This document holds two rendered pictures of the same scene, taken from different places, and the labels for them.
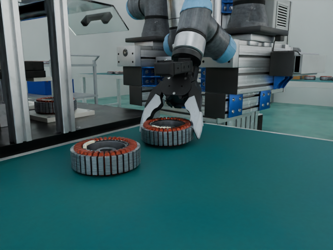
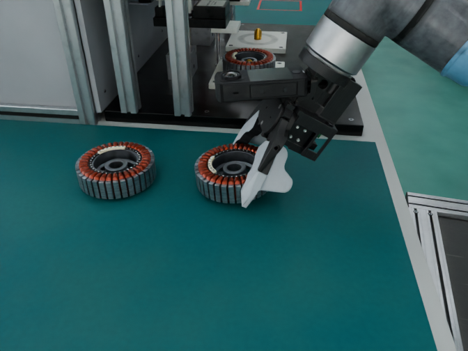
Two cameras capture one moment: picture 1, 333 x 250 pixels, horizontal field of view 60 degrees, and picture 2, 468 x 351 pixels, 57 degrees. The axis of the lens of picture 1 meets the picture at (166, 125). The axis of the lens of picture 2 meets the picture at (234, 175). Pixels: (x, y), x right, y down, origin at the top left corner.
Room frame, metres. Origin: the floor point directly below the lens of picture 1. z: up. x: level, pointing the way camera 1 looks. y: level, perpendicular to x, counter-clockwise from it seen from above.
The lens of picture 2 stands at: (0.35, -0.44, 1.11)
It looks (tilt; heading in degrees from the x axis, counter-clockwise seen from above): 34 degrees down; 61
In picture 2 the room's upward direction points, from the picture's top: straight up
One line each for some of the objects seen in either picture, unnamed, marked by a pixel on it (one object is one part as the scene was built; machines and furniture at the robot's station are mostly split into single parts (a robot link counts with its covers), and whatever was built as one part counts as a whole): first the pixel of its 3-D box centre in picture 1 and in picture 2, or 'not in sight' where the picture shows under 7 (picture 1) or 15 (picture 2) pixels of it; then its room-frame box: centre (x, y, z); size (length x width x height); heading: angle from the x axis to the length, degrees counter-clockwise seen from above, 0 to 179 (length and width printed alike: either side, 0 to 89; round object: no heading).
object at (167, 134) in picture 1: (167, 130); (235, 171); (0.60, 0.00, 0.78); 0.11 x 0.11 x 0.04
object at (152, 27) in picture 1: (156, 27); not in sight; (1.48, 0.05, 1.09); 0.15 x 0.15 x 0.10
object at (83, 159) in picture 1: (106, 154); (116, 168); (0.46, 0.10, 0.77); 0.11 x 0.11 x 0.04
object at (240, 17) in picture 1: (248, 16); not in sight; (1.14, -0.30, 1.09); 0.15 x 0.15 x 0.10
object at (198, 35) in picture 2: not in sight; (203, 30); (0.84, 0.59, 0.80); 0.08 x 0.05 x 0.06; 53
